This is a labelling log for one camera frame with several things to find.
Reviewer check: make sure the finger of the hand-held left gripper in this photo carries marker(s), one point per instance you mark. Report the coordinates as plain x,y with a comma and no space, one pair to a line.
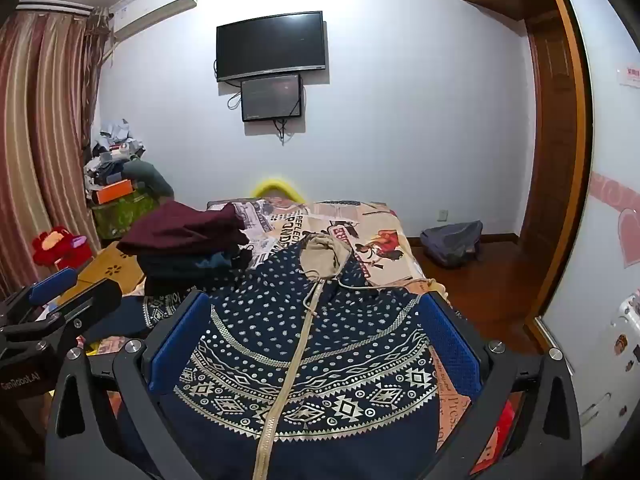
87,302
50,287

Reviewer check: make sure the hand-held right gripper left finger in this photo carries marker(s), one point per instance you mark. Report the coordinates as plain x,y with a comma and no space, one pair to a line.
179,345

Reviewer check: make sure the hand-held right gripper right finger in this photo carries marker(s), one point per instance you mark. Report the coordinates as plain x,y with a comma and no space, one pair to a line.
452,342

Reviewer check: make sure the navy patterned hooded jacket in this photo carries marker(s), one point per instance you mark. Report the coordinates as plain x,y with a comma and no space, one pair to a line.
320,310

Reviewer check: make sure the red plush toy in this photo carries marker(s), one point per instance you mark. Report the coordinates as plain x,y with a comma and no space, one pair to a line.
50,245

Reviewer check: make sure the wooden lap table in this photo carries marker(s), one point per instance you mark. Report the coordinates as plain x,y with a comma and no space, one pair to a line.
110,265

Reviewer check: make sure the cartoon printed quilt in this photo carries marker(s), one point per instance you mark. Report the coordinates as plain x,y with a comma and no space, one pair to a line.
107,347

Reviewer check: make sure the dark blue folded garment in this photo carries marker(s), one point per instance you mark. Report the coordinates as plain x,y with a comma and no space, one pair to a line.
190,266

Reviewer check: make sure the green bag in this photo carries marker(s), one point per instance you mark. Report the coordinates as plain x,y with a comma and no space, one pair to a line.
125,215

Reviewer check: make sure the grey backpack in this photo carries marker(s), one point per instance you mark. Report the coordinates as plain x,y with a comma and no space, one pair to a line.
450,242

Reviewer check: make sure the orange box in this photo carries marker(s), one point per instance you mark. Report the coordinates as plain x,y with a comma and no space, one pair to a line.
115,191

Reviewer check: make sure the maroon folded garment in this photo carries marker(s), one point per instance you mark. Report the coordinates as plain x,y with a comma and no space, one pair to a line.
185,230

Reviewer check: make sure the printed blanket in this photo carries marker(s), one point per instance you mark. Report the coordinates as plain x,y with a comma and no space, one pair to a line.
380,240

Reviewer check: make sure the grey pillow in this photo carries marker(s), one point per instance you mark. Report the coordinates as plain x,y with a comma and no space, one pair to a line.
150,175

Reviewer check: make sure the pile of clutter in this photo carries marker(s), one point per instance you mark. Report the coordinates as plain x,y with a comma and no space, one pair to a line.
112,160

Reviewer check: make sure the striped brown curtain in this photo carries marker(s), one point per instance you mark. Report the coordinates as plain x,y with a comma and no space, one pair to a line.
40,135

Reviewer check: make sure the yellow foam tube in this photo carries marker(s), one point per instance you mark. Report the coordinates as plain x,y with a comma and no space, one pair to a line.
272,183

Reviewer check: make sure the pink heart sticker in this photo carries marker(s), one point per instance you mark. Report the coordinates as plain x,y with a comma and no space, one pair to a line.
630,235

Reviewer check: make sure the white wardrobe door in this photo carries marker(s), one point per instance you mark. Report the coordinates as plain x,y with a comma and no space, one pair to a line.
610,135

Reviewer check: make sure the white air conditioner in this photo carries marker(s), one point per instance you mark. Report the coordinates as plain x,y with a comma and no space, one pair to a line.
155,10

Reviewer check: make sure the white wall socket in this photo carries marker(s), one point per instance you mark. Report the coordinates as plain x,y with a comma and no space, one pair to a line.
442,215

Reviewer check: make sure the small black wall monitor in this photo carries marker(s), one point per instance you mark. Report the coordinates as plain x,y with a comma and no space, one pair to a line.
272,97

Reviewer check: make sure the large black wall television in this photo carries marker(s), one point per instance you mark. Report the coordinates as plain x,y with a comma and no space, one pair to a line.
270,45

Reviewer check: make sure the pink wall label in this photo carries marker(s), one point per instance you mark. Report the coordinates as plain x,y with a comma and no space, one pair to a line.
630,75

